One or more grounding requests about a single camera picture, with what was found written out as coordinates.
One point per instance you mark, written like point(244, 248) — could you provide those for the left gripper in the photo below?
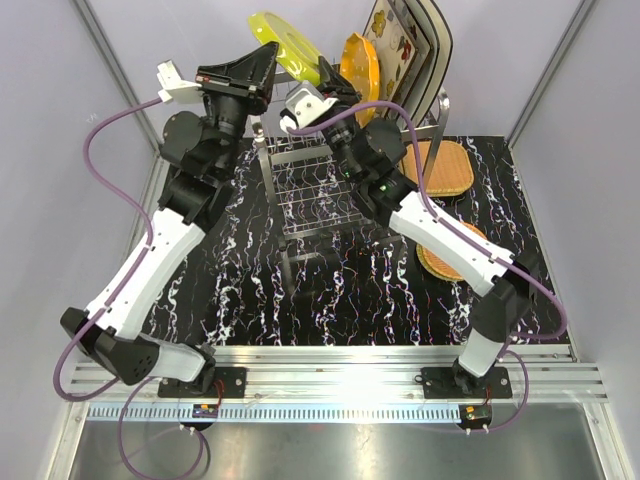
point(247, 79)

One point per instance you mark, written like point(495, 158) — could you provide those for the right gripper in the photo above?
point(336, 86)

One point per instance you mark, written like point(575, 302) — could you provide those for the orange ceramic plate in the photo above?
point(360, 66)

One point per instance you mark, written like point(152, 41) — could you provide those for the green ceramic plate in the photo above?
point(297, 55)

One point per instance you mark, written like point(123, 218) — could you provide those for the cream floral square plate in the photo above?
point(400, 46)

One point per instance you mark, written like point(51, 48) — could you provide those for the orange rounded-square wicker plate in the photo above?
point(452, 173)

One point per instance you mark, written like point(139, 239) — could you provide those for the round brown wicker plate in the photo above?
point(435, 257)

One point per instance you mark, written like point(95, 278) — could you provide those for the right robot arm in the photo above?
point(368, 157)

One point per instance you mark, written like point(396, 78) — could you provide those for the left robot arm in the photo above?
point(204, 150)

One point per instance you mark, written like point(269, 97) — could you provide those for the stainless steel dish rack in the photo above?
point(305, 190)

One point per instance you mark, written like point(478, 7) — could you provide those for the black rimmed square plate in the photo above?
point(442, 61)

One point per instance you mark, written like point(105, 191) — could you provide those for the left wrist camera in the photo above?
point(174, 88)

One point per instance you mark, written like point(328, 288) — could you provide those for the aluminium mounting rail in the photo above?
point(386, 373)

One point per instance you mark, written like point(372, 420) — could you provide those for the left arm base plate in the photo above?
point(226, 382)

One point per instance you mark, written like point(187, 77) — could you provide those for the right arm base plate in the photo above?
point(449, 383)

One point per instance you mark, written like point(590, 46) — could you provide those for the slotted cable duct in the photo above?
point(275, 413)

